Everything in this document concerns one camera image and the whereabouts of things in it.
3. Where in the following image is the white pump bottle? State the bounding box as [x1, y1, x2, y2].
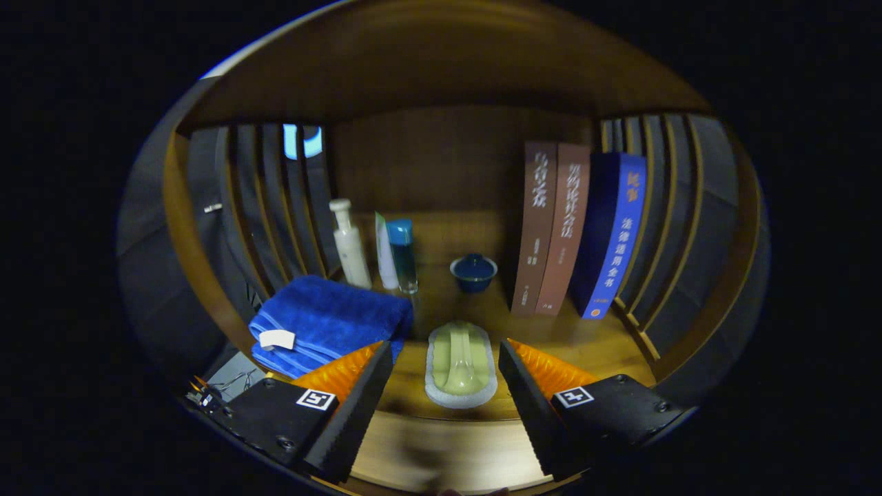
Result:
[329, 198, 373, 290]

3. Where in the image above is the wooden countertop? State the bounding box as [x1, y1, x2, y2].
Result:
[234, 210, 659, 422]

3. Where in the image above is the reddish brown book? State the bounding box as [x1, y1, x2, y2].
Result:
[535, 143, 592, 317]

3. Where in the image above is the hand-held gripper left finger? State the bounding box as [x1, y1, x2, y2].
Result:
[210, 341, 395, 483]

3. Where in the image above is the white tube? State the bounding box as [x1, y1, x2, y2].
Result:
[374, 211, 400, 291]

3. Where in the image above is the green brush with white sponge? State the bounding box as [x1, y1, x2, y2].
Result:
[424, 320, 498, 410]

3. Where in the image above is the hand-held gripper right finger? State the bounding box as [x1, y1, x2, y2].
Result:
[498, 339, 690, 482]

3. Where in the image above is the dark brown book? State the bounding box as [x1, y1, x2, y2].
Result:
[511, 141, 558, 318]

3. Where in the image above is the teal bottle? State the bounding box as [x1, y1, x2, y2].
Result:
[386, 219, 419, 295]

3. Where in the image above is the blue folded towel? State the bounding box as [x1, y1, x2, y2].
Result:
[248, 276, 414, 380]

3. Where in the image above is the wooden cabinet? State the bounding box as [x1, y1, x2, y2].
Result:
[162, 0, 764, 422]

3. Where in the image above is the blue book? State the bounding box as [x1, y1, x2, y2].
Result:
[571, 152, 648, 320]

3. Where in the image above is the blue lidded teacup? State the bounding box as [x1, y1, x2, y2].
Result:
[450, 253, 498, 293]

